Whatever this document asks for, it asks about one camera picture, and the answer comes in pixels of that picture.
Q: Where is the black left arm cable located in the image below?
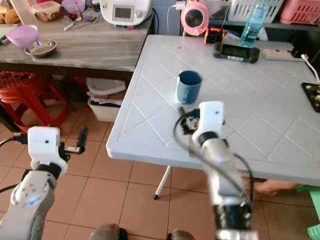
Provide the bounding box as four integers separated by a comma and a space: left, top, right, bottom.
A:
0, 132, 31, 148

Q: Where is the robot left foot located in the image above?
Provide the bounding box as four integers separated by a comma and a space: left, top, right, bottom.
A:
89, 223, 121, 240

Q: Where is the black tray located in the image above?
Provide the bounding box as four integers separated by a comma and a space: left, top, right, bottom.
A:
301, 82, 320, 113

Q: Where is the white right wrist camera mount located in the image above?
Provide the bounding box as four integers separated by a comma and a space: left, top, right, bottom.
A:
192, 101, 225, 146

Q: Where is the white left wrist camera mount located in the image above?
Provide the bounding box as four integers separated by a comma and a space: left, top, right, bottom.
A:
27, 126, 69, 173

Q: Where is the person's bare foot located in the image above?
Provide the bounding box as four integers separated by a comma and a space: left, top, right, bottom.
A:
254, 179, 301, 196

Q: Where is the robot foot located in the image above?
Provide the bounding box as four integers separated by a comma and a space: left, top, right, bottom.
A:
167, 229, 196, 240
89, 223, 121, 240

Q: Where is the stainless steel dish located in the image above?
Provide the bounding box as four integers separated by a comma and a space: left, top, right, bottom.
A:
24, 39, 57, 57

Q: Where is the purple plastic cup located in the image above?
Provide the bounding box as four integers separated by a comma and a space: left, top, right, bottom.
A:
61, 0, 87, 15

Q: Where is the green plastic stool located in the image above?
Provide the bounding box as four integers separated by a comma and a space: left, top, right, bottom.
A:
296, 185, 320, 207

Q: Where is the white storage box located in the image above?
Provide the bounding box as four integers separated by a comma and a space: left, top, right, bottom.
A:
87, 96, 123, 123

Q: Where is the white power strip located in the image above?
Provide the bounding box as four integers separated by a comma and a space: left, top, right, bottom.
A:
262, 47, 304, 62

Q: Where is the white plastic folding table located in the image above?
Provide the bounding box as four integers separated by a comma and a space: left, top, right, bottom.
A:
106, 34, 320, 201

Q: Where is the grey wood-look table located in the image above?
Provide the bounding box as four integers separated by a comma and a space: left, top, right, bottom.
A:
0, 17, 154, 132

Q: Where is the pink round fan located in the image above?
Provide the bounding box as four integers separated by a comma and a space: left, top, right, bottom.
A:
180, 1, 210, 37

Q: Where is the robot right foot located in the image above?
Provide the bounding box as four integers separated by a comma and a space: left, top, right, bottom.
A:
167, 229, 196, 240

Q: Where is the orange and black device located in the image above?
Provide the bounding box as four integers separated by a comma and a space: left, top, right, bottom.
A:
204, 27, 226, 45

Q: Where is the black handheld device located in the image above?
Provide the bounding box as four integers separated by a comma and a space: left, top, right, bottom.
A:
212, 42, 261, 64

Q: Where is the brown bread bun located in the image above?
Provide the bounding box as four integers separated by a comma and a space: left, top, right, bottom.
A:
0, 6, 22, 25

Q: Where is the white cable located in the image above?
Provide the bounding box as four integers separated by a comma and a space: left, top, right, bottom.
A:
301, 54, 320, 84

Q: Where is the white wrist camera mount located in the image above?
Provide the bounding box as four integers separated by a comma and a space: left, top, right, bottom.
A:
27, 126, 69, 173
192, 101, 225, 146

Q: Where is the white kitchen appliance with display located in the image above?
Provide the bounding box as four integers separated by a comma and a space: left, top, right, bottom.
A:
100, 0, 153, 27

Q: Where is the blue cup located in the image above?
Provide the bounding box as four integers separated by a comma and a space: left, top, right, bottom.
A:
176, 70, 203, 106

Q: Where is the clear food container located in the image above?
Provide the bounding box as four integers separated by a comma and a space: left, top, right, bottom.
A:
31, 1, 63, 22

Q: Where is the white plastic basin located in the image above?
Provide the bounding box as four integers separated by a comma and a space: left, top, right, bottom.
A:
86, 77, 127, 97

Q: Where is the purple plastic bowl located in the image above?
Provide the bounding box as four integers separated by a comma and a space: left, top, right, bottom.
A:
5, 25, 39, 48

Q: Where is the metal kitchen utensil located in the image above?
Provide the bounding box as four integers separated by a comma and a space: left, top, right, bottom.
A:
64, 20, 96, 31

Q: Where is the red plastic stool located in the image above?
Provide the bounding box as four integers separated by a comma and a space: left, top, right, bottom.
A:
0, 71, 73, 132

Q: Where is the clear blue water bottle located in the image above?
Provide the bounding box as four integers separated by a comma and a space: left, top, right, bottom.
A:
240, 4, 271, 48

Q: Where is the pink plastic basket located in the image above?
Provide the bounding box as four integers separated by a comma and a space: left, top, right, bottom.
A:
280, 0, 320, 26

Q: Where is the white plastic basket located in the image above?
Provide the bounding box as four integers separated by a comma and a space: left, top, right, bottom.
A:
227, 0, 286, 23

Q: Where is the pale green cutting board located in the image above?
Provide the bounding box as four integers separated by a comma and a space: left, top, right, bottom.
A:
0, 25, 12, 40

